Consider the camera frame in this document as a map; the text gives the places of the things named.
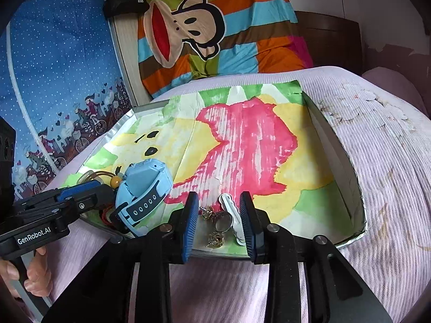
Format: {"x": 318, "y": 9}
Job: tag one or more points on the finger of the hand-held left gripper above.
{"x": 79, "y": 190}
{"x": 91, "y": 202}

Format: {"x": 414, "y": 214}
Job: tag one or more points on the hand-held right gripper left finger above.
{"x": 189, "y": 232}

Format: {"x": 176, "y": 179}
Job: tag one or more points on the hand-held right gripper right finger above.
{"x": 248, "y": 232}

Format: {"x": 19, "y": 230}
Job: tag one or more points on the gold earring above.
{"x": 207, "y": 213}
{"x": 215, "y": 240}

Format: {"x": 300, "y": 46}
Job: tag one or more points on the white hair clip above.
{"x": 232, "y": 208}

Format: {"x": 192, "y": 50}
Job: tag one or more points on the light blue smartwatch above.
{"x": 144, "y": 185}

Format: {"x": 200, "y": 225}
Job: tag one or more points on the silver-sided cardboard box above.
{"x": 346, "y": 188}

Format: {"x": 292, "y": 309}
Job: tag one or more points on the person's left hand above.
{"x": 35, "y": 269}

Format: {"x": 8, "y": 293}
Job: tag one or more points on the painted paper sheet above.
{"x": 252, "y": 148}

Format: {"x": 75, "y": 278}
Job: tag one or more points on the white curved pole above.
{"x": 20, "y": 91}

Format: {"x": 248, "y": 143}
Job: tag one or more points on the blue printed curtain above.
{"x": 60, "y": 74}

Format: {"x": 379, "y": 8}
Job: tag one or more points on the beige wooden panel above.
{"x": 129, "y": 67}

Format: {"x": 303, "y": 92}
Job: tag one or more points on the lilac ribbed bedspread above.
{"x": 397, "y": 191}

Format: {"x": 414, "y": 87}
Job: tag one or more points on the monkey striped pillow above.
{"x": 219, "y": 27}

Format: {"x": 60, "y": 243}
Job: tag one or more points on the pink pillow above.
{"x": 397, "y": 87}

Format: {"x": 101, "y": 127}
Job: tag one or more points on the dark wooden headboard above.
{"x": 333, "y": 40}

